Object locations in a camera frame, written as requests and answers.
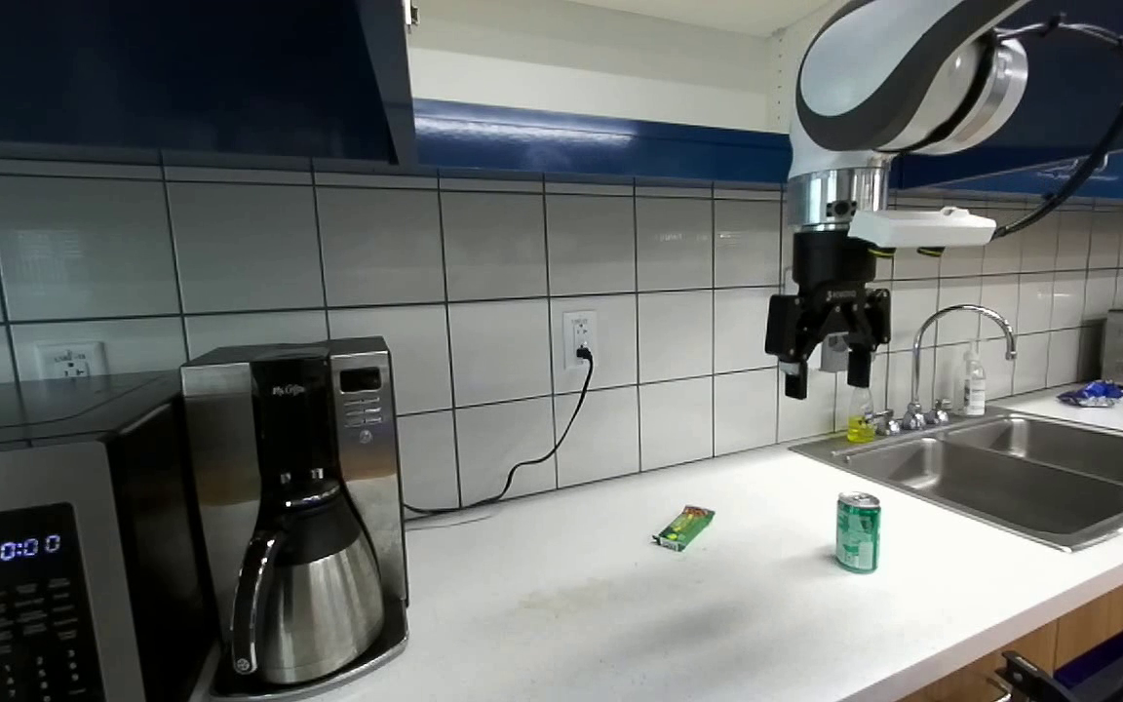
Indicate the chrome sink faucet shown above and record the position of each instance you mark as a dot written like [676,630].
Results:
[931,333]

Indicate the metal cabinet hinge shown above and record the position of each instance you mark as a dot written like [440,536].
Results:
[410,10]

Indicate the wooden base cabinet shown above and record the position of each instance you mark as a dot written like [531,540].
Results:
[1092,625]

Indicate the black steel coffee maker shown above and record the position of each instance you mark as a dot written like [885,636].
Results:
[359,444]

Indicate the green soda can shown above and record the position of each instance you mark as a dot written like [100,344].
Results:
[861,536]

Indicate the empty white wall outlet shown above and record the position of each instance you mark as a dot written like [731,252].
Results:
[73,361]

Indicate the blue plate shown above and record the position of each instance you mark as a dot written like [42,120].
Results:
[1092,397]

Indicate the white open wall cabinet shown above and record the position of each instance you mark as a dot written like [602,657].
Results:
[585,81]

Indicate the black microwave oven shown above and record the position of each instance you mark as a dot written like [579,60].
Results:
[55,521]

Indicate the yellow dish soap bottle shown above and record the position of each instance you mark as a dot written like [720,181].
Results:
[861,431]

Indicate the white wall outlet with plug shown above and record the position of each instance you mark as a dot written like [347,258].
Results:
[579,333]

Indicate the stainless steel carafe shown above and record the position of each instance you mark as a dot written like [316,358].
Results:
[315,605]

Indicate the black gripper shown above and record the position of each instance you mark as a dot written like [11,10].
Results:
[835,306]

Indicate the small white pump bottle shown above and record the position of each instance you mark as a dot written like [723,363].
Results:
[971,393]

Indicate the stainless steel sink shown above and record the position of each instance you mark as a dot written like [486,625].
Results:
[1005,489]

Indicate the green snack packet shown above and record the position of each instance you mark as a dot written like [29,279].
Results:
[683,530]

